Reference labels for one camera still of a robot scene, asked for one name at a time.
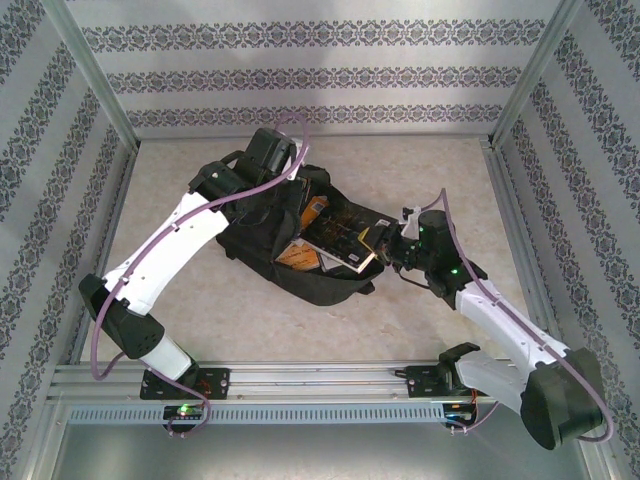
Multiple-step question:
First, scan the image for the black book with gold print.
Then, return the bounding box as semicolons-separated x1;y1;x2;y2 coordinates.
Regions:
299;204;396;275

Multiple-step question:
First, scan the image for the black student bag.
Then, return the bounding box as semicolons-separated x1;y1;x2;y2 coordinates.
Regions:
215;162;401;307

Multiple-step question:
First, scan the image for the small brown book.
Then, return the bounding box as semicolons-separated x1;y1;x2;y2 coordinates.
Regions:
275;238;322;272

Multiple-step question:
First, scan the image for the aluminium side rail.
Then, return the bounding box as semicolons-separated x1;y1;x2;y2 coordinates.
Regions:
479;139;571;364
67;144;139;364

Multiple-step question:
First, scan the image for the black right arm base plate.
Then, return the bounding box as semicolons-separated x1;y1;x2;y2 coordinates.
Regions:
394;364;484;400

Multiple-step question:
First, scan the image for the aluminium mounting rail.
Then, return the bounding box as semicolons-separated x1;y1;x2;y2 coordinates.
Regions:
47;360;586;404

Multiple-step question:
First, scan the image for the grey slotted cable duct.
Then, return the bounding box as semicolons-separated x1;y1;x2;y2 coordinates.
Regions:
67;402;447;426

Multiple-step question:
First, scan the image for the aluminium frame post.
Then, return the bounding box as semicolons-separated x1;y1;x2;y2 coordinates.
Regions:
42;0;140;149
488;0;586;149

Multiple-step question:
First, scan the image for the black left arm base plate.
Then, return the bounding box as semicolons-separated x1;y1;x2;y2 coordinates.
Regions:
139;367;232;401

